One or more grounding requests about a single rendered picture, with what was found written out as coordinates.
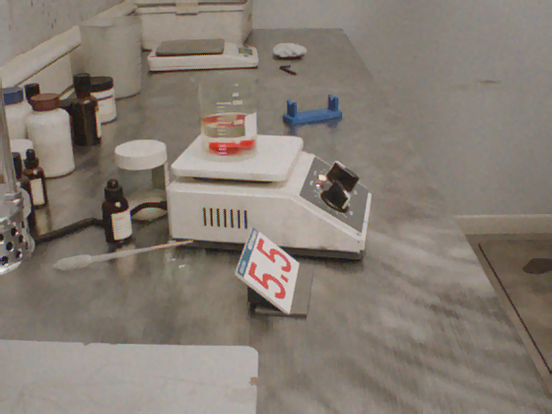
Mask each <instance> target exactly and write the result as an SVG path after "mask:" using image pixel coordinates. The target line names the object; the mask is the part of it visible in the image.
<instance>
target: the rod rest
mask: <svg viewBox="0 0 552 414"><path fill-rule="evenodd" d="M337 117H342V111H341V110H338V97H334V96H332V95H328V105H327V108H322V109H316V110H310V111H303V112H297V103H292V102H291V100H287V113H285V114H283V121H285V122H289V123H290V124H297V123H302V122H307V123H309V122H314V121H321V120H325V119H331V118H337Z"/></svg>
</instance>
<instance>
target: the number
mask: <svg viewBox="0 0 552 414"><path fill-rule="evenodd" d="M293 265H294V260H293V259H291V257H289V256H288V255H287V254H286V253H284V252H283V251H282V250H280V249H279V248H278V247H276V246H275V245H274V244H273V243H271V242H270V241H269V240H267V239H266V238H265V236H263V235H261V234H258V236H257V239H256V242H255V245H254V248H253V250H252V256H251V259H250V261H249V264H248V266H247V269H246V271H245V274H244V277H246V278H247V279H248V280H250V281H251V282H253V283H254V284H255V285H256V286H258V287H259V288H260V289H261V290H263V291H264V292H265V293H267V294H268V295H269V296H271V297H272V298H273V299H275V300H276V301H277V302H278V303H280V304H281V305H283V306H285V305H286V301H287V296H288V292H289V288H290V279H291V274H292V270H293Z"/></svg>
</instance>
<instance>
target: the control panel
mask: <svg viewBox="0 0 552 414"><path fill-rule="evenodd" d="M330 168H331V166H329V165H328V164H327V163H325V162H324V161H322V160H321V159H319V158H317V157H314V158H313V160H312V163H311V165H310V168H309V171H308V173H307V176H306V178H305V182H304V185H303V187H302V190H301V192H300V196H302V197H303V198H305V200H307V201H308V202H309V203H311V204H313V205H314V206H316V207H317V208H320V209H322V210H323V211H325V212H327V213H328V214H329V215H331V216H332V217H334V218H336V219H337V220H339V221H341V222H343V223H344V224H346V225H348V226H349V227H351V228H352V229H353V230H355V231H357V232H360V233H361V232H362V229H363V224H364V218H365V212H366V207H367V200H368V195H369V190H368V189H367V188H366V187H365V186H363V185H362V184H361V183H358V182H357V183H356V184H355V186H354V187H353V189H352V191H351V192H347V193H348V194H349V195H350V196H351V200H350V202H349V203H348V206H349V209H348V211H347V212H345V213H341V212H338V211H336V210H334V209H332V208H329V206H327V205H326V204H325V203H324V202H323V200H322V199H321V197H320V194H321V192H322V191H324V190H329V186H330V185H331V182H329V179H328V178H327V174H328V172H329V170H330ZM319 175H323V176H324V177H325V178H326V180H322V179H321V178H320V177H319ZM318 182H321V183H322V184H323V187H321V186H319V185H317V183H318Z"/></svg>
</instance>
